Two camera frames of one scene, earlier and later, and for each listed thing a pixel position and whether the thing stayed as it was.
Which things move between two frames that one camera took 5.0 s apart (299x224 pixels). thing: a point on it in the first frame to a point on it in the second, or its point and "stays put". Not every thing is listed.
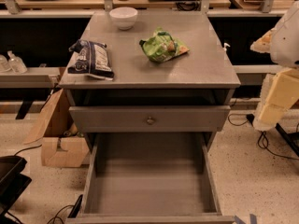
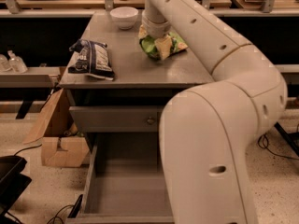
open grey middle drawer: (154, 177) stays put
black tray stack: (13, 184) stays put
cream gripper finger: (263, 44) to (153, 23)
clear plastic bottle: (17, 64) stays put
